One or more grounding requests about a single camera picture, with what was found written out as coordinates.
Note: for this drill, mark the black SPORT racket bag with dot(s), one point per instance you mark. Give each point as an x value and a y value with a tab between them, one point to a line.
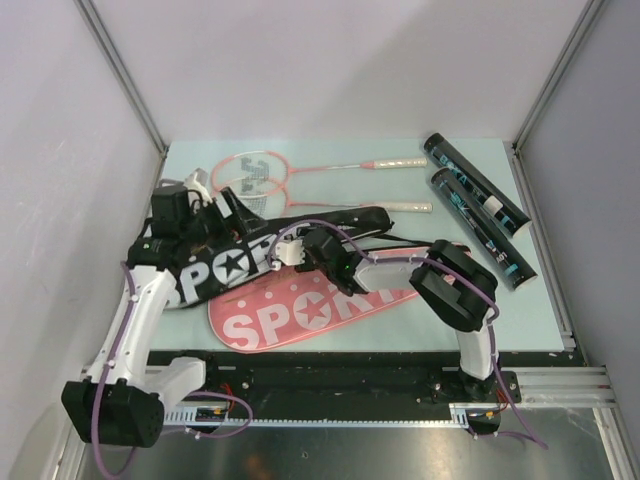
206	271

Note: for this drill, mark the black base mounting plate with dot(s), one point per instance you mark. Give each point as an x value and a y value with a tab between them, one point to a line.
430	383

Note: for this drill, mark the red lower badminton racket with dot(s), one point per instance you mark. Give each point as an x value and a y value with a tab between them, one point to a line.
271	199

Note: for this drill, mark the aluminium frame rail left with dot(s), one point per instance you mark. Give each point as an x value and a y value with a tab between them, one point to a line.
114	59

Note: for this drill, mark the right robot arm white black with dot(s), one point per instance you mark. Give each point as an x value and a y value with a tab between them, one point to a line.
457	289

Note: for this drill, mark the aluminium frame rail right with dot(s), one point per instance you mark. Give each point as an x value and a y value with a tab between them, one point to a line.
573	45

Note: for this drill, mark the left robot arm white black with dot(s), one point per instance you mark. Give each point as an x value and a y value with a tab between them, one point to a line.
117	403

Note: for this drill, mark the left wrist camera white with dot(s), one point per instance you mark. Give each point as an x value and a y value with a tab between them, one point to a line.
197	181

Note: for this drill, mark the aluminium frame rail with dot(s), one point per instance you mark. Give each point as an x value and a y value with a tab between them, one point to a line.
114	59
573	45

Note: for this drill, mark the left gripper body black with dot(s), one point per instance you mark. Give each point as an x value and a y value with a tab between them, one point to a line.
208	224

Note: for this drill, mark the pink SPORT racket bag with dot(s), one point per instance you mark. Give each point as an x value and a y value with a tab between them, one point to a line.
290	311

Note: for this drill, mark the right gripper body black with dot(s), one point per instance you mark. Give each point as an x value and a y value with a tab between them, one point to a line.
309	264

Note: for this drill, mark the red white badminton racket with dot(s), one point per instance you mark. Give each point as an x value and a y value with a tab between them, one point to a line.
265	172

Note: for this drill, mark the white slotted cable duct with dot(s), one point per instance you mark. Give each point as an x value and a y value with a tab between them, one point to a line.
415	413

